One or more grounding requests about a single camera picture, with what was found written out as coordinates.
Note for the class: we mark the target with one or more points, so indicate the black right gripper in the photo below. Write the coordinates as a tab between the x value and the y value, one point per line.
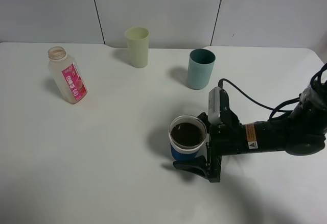
227	136

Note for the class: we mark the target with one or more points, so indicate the clear cup with blue sleeve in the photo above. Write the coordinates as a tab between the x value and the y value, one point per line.
186	134

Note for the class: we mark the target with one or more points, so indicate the clear plastic beverage bottle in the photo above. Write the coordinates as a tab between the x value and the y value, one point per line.
65	72

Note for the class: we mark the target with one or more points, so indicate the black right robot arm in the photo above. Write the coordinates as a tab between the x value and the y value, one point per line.
296	126

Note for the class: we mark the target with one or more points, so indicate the teal plastic cup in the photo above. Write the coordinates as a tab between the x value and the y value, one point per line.
201	63

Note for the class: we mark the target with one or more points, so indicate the pale yellow plastic cup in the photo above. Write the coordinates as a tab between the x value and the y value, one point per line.
138	45

